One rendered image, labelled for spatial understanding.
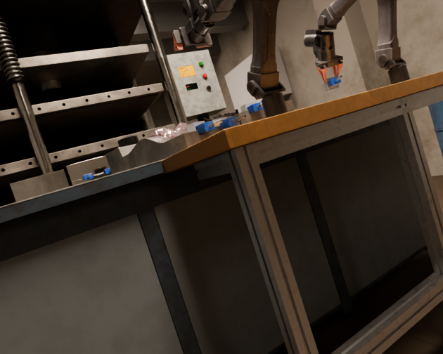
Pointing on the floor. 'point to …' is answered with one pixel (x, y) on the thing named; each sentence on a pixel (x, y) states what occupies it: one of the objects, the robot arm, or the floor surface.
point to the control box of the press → (197, 84)
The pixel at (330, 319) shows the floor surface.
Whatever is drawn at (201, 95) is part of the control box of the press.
